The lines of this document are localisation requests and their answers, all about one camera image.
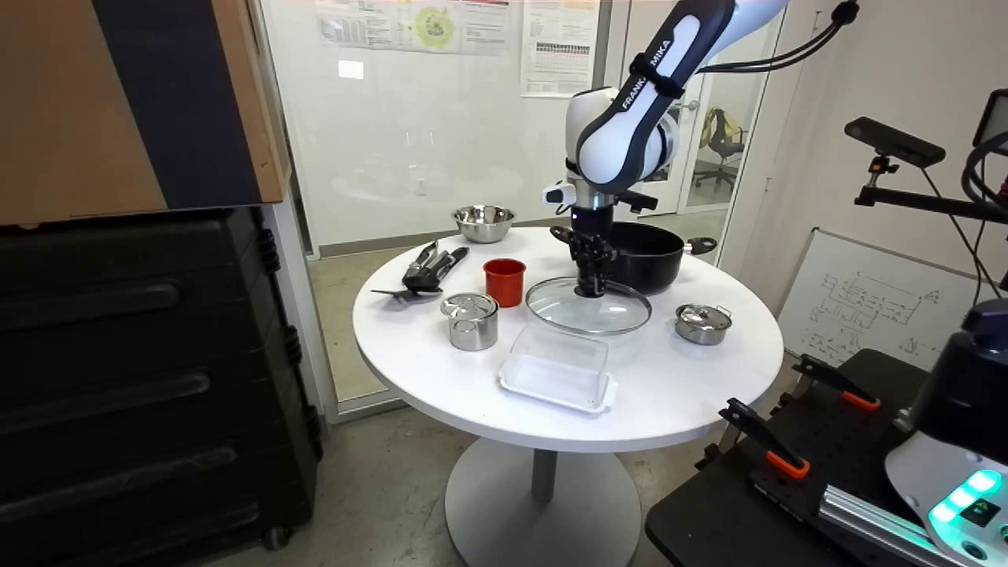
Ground black equipment case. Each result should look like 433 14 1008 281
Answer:
0 212 320 567

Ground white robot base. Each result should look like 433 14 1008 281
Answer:
885 300 1008 567

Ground aluminium extrusion rail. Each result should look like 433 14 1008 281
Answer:
815 486 958 567

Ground large black cooking pot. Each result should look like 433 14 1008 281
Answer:
550 221 718 292

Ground whiteboard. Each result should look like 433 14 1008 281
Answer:
779 229 992 368

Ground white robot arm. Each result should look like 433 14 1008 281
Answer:
568 0 787 296

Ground red plastic cup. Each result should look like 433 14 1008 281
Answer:
481 257 525 307

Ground glass pot lid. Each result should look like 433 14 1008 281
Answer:
525 274 652 337

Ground cardboard box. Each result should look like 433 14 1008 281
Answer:
0 0 289 226

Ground steel mug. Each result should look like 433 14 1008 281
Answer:
442 292 498 352

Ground black cart table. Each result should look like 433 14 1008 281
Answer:
645 350 928 567

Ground white round table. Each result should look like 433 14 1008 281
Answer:
352 254 783 567

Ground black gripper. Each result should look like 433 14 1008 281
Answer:
570 206 614 296

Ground steel bowl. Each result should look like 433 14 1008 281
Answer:
455 205 512 244

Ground clear plastic container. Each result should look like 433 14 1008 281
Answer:
495 326 610 416

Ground black kitchen utensils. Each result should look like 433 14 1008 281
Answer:
390 242 470 305

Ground small steel lidded pot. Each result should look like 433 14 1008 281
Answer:
673 301 731 346

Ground orange black clamp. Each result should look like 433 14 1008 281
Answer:
793 352 883 412
721 396 814 481

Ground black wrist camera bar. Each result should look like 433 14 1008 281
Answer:
543 180 659 212

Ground black camera on stand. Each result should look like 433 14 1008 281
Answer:
844 115 1008 222

